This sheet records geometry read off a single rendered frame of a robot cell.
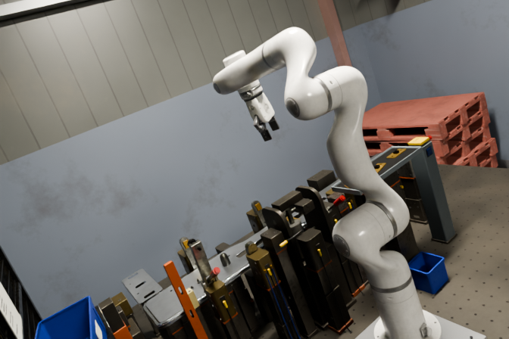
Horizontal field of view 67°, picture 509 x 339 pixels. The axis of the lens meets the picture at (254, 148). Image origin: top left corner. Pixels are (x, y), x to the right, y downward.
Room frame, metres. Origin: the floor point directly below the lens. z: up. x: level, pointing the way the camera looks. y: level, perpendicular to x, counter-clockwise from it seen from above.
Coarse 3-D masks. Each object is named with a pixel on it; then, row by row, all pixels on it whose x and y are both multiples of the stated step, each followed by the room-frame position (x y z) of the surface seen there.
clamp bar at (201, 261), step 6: (192, 240) 1.19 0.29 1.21; (198, 240) 1.17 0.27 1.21; (192, 246) 1.15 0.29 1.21; (198, 246) 1.15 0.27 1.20; (192, 252) 1.15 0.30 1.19; (198, 252) 1.15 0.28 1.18; (204, 252) 1.16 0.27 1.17; (198, 258) 1.15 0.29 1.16; (204, 258) 1.16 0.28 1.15; (198, 264) 1.15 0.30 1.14; (204, 264) 1.16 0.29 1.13; (198, 270) 1.17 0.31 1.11; (204, 270) 1.16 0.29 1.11; (210, 270) 1.17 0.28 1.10; (204, 276) 1.16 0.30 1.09
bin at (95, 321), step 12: (84, 300) 1.18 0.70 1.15; (60, 312) 1.15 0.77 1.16; (72, 312) 1.16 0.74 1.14; (84, 312) 1.17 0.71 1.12; (96, 312) 1.17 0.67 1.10; (48, 324) 1.13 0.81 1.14; (60, 324) 1.14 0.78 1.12; (72, 324) 1.15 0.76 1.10; (84, 324) 1.17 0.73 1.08; (96, 324) 1.07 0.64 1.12; (36, 336) 1.05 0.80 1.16; (48, 336) 1.13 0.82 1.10; (60, 336) 1.14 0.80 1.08; (72, 336) 1.15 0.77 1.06; (84, 336) 1.16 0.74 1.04; (96, 336) 1.00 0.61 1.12
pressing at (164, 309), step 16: (320, 192) 1.71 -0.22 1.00; (304, 224) 1.45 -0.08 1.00; (256, 240) 1.47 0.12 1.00; (192, 272) 1.40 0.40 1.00; (224, 272) 1.31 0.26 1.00; (240, 272) 1.27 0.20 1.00; (192, 288) 1.28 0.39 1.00; (144, 304) 1.30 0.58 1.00; (160, 304) 1.25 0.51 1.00; (176, 304) 1.22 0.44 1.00; (160, 320) 1.16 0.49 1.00
